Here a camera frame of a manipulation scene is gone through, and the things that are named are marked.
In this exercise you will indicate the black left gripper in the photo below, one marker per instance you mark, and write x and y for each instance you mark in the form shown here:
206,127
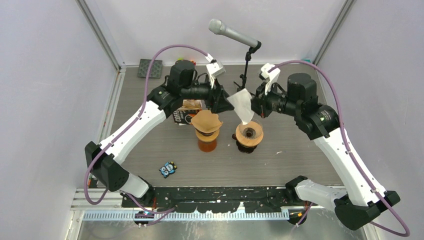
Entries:
219,101

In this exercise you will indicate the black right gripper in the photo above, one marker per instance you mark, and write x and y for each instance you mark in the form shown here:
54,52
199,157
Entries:
259,103

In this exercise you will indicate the white paper coffee filter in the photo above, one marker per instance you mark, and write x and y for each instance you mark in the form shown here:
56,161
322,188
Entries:
241,101

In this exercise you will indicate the clear glass dripper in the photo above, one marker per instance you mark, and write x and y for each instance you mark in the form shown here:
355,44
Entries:
252,130

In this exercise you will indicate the brown paper coffee filter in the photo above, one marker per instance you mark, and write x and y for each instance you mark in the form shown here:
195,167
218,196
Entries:
206,122

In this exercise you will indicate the wooden ring collar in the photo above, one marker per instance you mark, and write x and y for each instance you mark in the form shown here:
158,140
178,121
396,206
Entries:
247,142

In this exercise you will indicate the orange glass carafe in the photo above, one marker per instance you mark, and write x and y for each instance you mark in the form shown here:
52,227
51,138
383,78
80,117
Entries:
207,146

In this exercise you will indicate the brown plastic dripper with handle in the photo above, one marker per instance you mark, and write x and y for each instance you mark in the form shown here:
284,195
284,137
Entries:
242,148

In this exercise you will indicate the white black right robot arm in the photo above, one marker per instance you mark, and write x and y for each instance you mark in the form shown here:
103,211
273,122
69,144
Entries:
363,199

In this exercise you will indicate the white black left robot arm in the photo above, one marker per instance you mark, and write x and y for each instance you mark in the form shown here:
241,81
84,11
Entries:
104,160

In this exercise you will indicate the orange coffee filter box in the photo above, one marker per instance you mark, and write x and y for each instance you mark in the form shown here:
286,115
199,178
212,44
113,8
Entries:
184,114

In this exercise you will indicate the black microphone tripod stand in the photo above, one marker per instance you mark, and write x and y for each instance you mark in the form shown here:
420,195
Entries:
248,57

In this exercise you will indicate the grey microphone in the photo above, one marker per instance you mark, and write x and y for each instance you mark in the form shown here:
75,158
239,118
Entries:
217,27

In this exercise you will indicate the blue owl sticker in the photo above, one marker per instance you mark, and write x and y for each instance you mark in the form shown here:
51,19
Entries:
168,169

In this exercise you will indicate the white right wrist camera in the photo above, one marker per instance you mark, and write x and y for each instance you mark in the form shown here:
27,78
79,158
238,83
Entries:
269,73

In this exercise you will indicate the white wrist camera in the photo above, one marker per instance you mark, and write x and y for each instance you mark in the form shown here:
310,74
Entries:
269,73
214,70

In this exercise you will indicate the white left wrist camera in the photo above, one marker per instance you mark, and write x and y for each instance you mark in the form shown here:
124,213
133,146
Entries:
214,70

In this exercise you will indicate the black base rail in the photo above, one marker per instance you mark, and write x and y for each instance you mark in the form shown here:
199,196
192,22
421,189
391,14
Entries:
218,199

